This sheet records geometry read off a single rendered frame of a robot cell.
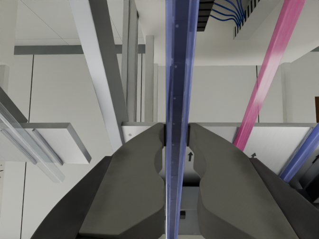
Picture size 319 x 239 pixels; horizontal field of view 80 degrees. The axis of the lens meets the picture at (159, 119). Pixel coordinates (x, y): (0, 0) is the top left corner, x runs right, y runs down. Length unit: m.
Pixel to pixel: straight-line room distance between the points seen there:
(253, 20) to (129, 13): 0.35
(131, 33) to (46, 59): 1.98
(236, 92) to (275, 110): 0.43
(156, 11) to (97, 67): 0.43
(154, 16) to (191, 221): 0.57
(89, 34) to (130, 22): 0.42
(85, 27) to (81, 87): 2.03
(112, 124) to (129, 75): 0.30
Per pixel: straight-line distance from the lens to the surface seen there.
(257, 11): 0.62
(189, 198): 0.40
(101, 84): 0.25
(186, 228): 0.48
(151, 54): 0.73
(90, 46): 0.23
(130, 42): 0.61
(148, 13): 0.66
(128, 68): 0.58
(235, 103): 2.12
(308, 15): 0.80
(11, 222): 2.69
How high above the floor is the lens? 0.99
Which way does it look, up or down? 5 degrees down
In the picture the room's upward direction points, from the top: 179 degrees counter-clockwise
